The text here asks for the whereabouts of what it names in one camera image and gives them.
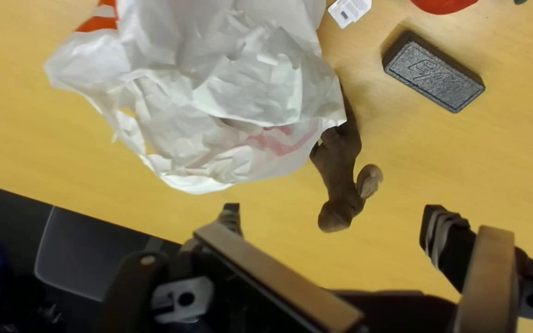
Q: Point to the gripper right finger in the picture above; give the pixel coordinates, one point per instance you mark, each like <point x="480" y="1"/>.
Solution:
<point x="481" y="264"/>

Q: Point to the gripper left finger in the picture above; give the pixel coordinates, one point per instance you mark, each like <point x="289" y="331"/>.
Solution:
<point x="259" y="294"/>

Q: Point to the brown plush moose toy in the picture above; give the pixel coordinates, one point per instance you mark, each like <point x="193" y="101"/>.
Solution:
<point x="335" y="155"/>

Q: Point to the grey black eraser block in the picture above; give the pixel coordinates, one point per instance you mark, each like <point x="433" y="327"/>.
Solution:
<point x="432" y="72"/>

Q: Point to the red plush tomato toy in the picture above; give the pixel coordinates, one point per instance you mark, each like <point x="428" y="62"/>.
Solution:
<point x="443" y="5"/>

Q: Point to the orange white plastic bag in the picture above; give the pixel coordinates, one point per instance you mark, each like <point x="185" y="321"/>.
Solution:
<point x="206" y="92"/>

